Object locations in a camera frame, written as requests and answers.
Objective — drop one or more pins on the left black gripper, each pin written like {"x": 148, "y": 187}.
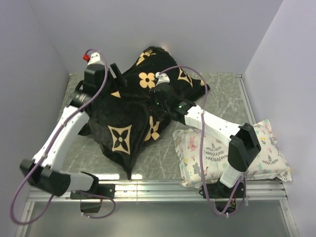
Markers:
{"x": 120, "y": 79}

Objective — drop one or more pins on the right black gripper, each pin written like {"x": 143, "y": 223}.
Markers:
{"x": 152, "y": 96}

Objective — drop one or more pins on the black pillowcase with tan flowers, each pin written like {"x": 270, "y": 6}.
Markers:
{"x": 121, "y": 117}

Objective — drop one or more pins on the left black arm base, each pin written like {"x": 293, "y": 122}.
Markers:
{"x": 91, "y": 201}

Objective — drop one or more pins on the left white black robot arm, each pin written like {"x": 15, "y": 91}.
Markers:
{"x": 43, "y": 171}

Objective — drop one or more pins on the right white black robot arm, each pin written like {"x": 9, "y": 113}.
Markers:
{"x": 241, "y": 140}

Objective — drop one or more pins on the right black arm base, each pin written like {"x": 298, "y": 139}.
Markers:
{"x": 220, "y": 191}

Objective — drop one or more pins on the white floral printed pillow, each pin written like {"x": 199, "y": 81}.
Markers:
{"x": 208, "y": 157}

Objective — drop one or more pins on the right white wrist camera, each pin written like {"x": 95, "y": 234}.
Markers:
{"x": 162, "y": 78}

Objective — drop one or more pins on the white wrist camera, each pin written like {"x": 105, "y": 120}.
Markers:
{"x": 94, "y": 58}
{"x": 162, "y": 78}

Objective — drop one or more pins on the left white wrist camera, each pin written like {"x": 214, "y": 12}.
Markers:
{"x": 94, "y": 58}

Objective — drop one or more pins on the aluminium mounting rail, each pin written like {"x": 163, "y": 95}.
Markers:
{"x": 170, "y": 190}

